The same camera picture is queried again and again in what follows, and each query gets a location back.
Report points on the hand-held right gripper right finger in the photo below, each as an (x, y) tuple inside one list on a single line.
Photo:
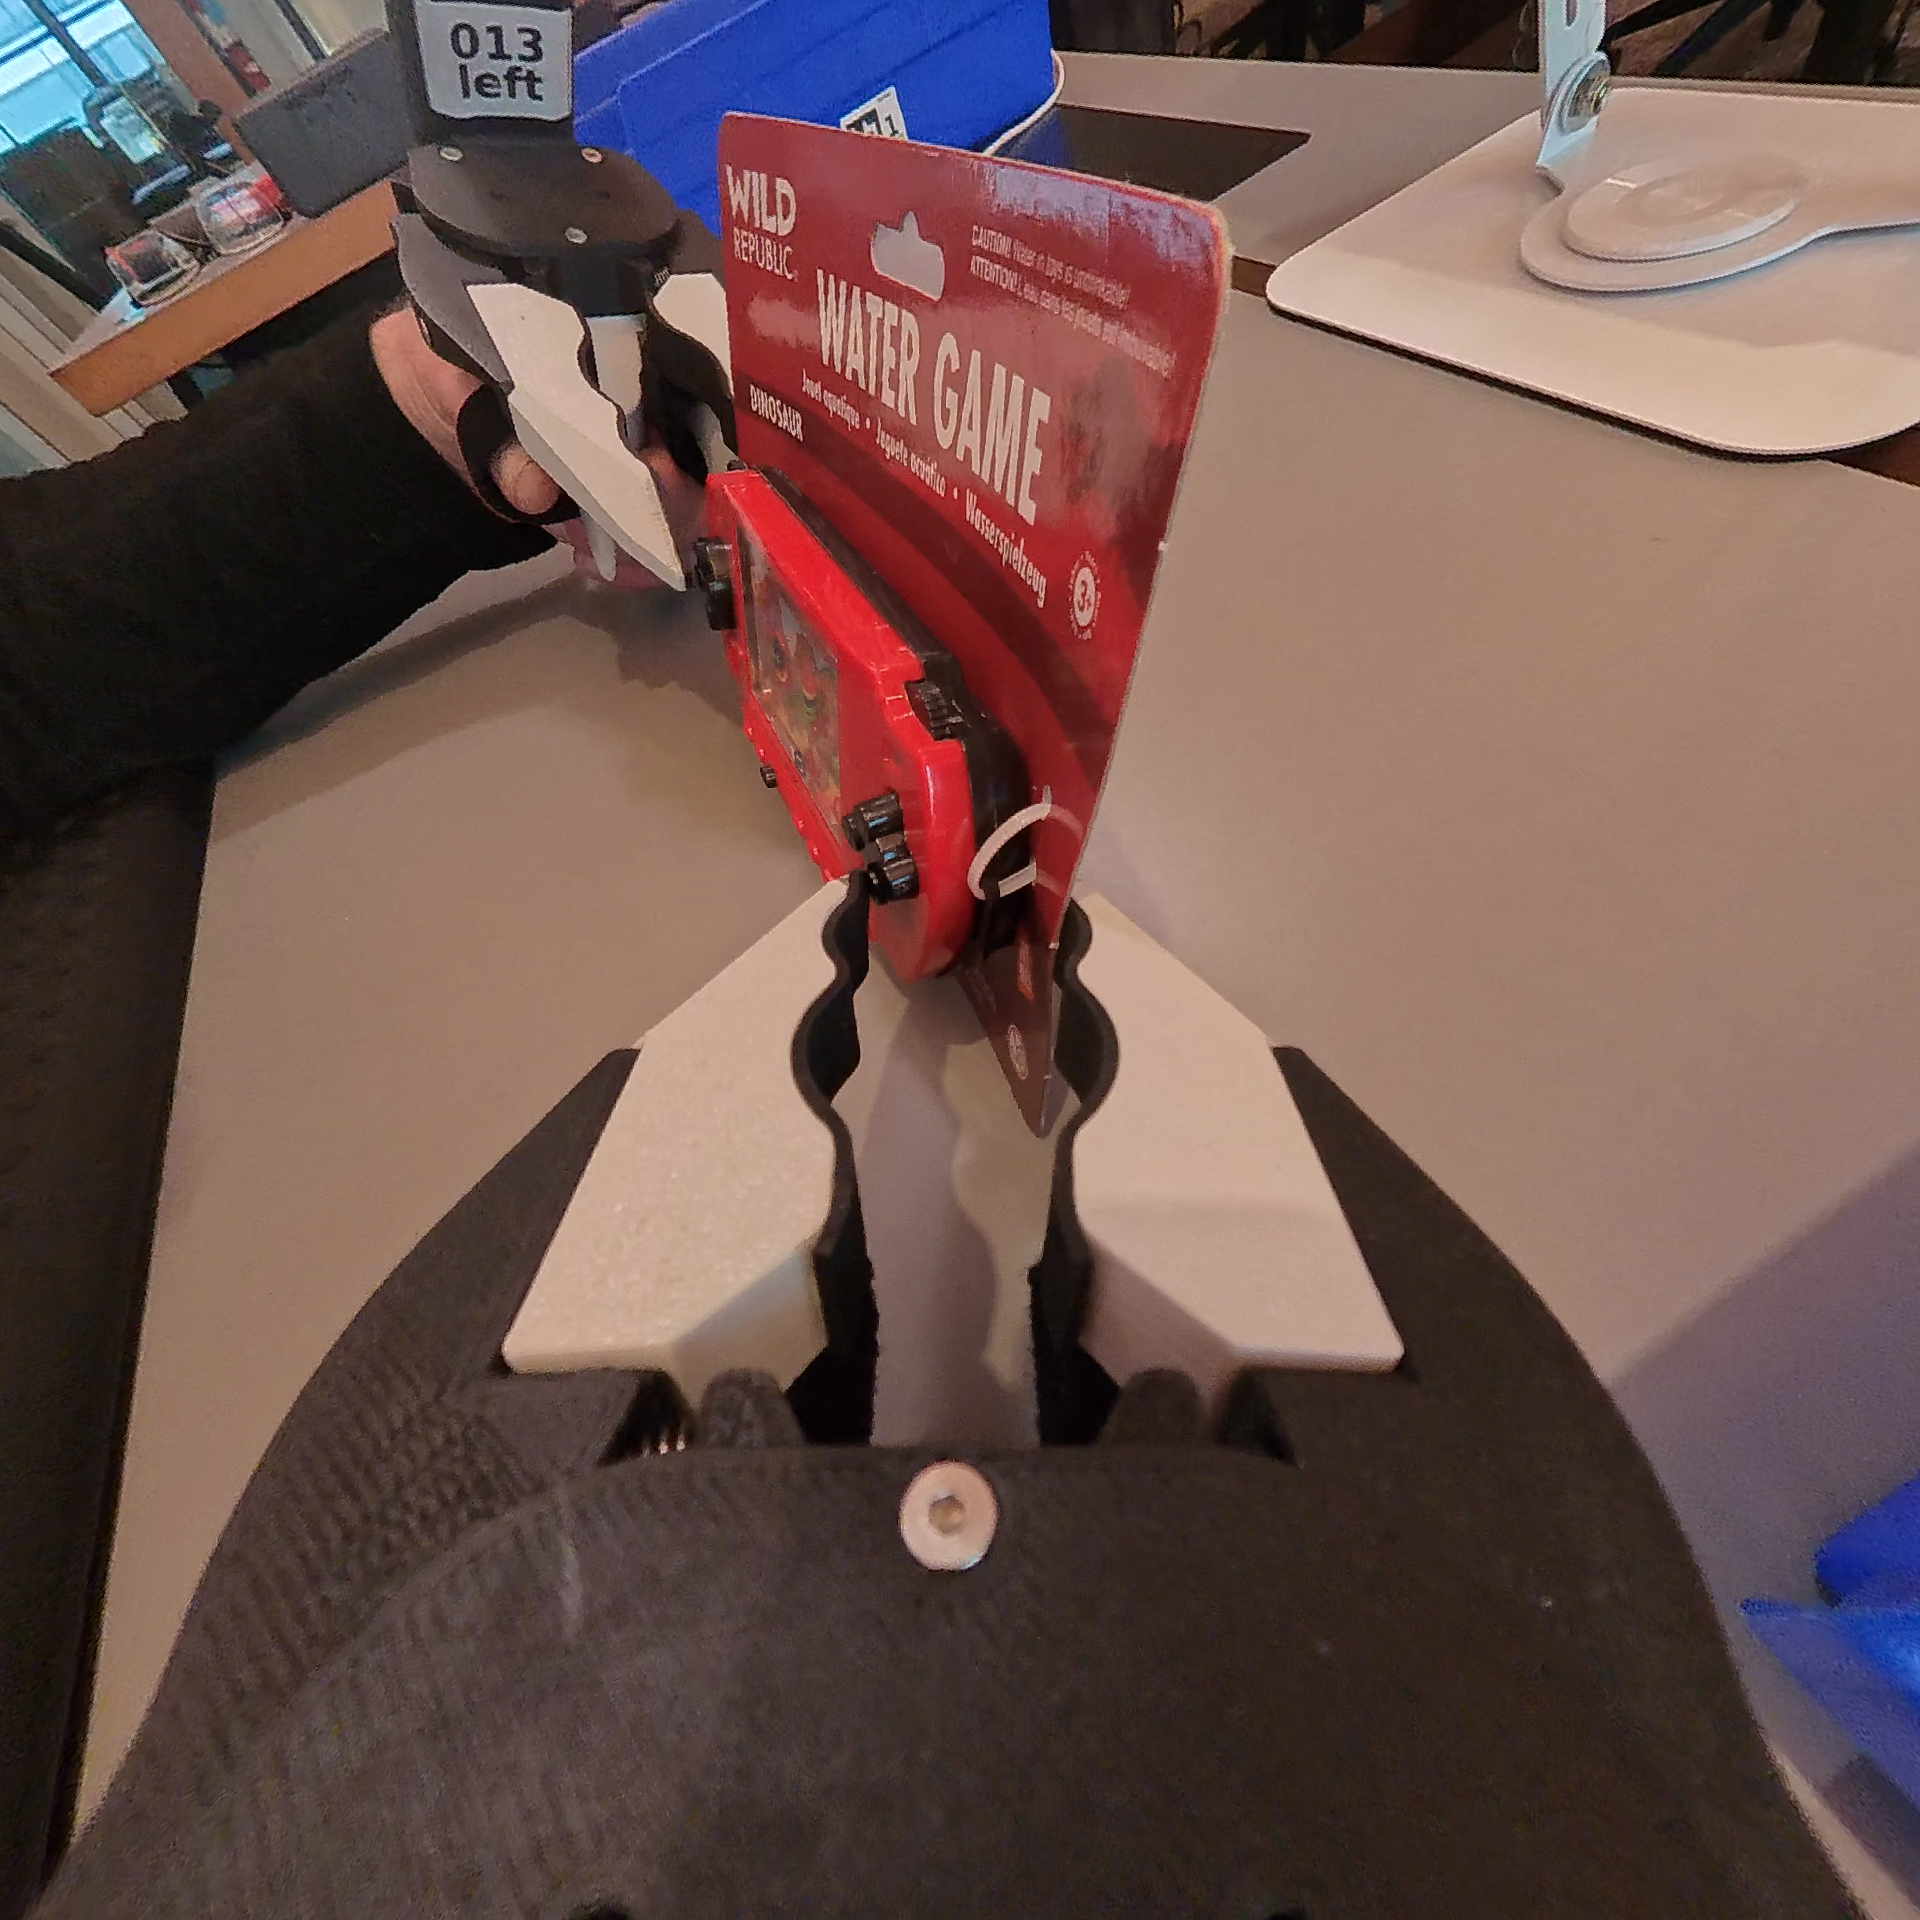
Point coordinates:
[(1223, 1201)]

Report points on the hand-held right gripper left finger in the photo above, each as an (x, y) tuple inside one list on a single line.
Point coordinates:
[(677, 1201)]

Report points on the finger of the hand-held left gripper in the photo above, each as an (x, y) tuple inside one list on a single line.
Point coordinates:
[(689, 323), (585, 435)]

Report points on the red handheld toy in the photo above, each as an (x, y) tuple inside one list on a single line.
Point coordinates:
[(972, 450)]

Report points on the person's left forearm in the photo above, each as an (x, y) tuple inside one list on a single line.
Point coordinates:
[(196, 586)]

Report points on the person's left hand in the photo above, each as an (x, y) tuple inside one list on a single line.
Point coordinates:
[(420, 395)]

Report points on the blue plastic bin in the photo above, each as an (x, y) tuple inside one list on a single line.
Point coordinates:
[(597, 103), (1861, 1646)]

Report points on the black storage crate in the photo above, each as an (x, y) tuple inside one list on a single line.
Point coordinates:
[(330, 131)]

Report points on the blue bin with tag sticker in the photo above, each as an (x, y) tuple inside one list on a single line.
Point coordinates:
[(836, 62)]

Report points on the black desk mat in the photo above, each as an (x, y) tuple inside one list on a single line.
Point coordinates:
[(1170, 150)]

